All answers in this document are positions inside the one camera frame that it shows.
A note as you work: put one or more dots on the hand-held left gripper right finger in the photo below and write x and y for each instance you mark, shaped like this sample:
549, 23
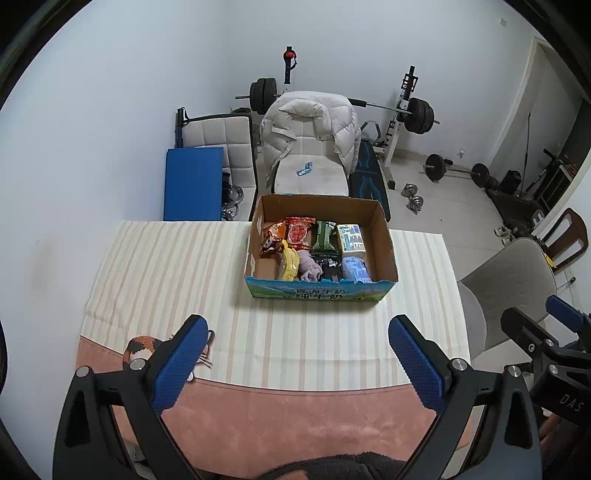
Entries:
418, 364

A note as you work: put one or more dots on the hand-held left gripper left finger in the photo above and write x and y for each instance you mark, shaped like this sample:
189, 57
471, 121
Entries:
178, 364

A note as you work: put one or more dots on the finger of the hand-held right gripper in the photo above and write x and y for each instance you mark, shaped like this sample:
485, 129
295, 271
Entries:
528, 330
570, 314

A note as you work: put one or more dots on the blue tissue pack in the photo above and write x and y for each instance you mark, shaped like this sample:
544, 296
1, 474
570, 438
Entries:
356, 269

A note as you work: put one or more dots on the cardboard box with blue print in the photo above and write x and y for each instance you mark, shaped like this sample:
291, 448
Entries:
323, 291

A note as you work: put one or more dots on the black snack packet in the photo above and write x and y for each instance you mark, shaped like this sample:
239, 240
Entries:
330, 267

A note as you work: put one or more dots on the purple cloth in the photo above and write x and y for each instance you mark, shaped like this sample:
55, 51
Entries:
308, 266

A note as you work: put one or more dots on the small brown cartoon snack packet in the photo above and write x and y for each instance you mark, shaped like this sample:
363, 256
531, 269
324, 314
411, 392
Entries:
271, 250

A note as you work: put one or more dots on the clear yellow bubble bag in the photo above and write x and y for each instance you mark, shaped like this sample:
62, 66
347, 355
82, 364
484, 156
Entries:
288, 263

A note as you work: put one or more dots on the green snack packet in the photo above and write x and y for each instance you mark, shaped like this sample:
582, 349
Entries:
325, 235

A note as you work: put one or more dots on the orange snack packet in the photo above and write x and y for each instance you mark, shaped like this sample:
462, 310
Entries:
273, 233

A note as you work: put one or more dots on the red snack packet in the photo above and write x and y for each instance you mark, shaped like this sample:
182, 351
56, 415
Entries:
299, 233

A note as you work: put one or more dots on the grey shell chair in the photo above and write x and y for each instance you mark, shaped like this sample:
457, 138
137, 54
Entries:
508, 277

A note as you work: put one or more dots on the brown wooden chair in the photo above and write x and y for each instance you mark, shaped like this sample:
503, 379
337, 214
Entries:
579, 230

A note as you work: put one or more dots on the striped pink cat tablecloth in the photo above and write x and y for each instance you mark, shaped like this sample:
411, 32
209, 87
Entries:
184, 267

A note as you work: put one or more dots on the black floor mat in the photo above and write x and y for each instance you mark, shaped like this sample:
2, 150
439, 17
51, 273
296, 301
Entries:
517, 207

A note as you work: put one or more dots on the person's dark fleece clothing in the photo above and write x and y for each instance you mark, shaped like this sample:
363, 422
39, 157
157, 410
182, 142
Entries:
332, 473

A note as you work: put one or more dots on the black folding stand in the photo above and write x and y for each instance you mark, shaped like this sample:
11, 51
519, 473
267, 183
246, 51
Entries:
551, 170

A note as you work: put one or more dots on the black bag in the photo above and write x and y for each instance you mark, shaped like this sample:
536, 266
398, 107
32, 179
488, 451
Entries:
511, 181

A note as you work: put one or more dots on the chrome dumbbell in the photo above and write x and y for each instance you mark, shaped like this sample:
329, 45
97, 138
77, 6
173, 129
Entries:
408, 189
416, 204

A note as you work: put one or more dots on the chrome weight plates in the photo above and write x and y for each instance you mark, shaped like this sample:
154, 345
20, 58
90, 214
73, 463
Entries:
233, 198

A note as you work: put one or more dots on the blue foam mat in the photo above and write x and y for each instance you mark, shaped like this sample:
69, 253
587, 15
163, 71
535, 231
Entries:
194, 180

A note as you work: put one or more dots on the short barbell with black plates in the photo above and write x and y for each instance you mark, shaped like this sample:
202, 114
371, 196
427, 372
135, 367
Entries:
434, 166

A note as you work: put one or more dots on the black weight bench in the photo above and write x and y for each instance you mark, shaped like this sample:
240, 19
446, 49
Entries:
367, 170

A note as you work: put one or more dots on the beige upholstered chair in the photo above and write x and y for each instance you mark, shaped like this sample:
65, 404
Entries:
323, 177

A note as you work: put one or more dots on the small blue packet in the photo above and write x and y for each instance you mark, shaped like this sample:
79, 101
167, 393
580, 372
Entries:
304, 168

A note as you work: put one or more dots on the white barbell rack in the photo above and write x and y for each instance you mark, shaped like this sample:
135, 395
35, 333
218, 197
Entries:
395, 134

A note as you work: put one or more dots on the white quilted chair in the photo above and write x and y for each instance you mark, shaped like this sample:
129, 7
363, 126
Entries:
217, 134

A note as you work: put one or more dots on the long barbell with black plates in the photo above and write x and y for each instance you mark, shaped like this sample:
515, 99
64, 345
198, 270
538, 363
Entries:
420, 115

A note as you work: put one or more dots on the white puffer jacket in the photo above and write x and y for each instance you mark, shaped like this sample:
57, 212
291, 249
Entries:
300, 120

